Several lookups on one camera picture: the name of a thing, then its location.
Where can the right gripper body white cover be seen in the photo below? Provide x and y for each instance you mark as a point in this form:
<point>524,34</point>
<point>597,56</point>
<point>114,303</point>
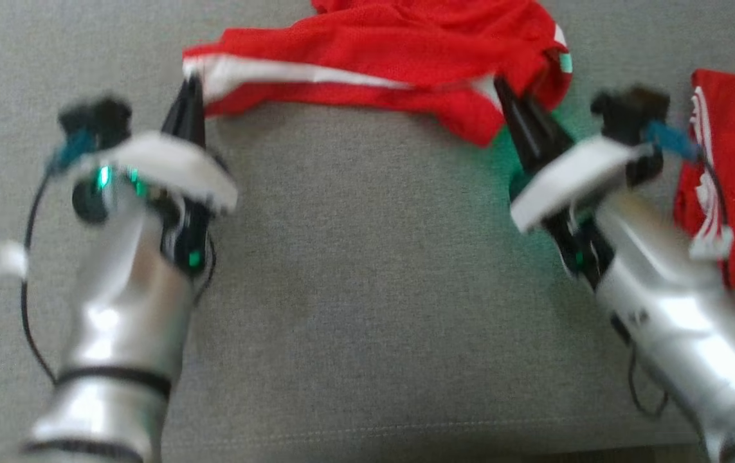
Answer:
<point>566,177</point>

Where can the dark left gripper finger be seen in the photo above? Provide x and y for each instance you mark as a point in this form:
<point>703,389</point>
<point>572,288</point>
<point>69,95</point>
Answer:
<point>197,119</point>
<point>179,116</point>

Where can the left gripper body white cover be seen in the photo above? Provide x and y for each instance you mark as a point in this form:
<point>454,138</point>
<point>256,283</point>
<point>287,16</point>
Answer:
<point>168,161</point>

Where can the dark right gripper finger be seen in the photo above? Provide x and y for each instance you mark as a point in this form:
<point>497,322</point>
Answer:
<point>544,138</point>
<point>518,128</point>

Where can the red mesh shorts white band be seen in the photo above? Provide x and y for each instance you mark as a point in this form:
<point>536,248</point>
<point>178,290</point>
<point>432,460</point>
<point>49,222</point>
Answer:
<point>393,45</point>

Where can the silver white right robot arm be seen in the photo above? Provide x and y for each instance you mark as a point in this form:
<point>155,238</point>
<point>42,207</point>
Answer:
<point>676,308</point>

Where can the large grey sofa seat cushion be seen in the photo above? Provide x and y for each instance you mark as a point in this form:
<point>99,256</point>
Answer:
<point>367,270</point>

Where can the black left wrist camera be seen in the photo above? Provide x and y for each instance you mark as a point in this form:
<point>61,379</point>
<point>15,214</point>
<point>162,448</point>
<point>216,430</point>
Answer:
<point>100,119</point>

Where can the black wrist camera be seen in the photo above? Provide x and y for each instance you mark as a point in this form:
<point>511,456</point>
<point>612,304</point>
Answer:
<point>631,109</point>
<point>100,119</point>

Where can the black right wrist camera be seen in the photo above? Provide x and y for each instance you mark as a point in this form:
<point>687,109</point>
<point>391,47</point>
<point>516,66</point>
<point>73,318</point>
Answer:
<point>631,109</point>

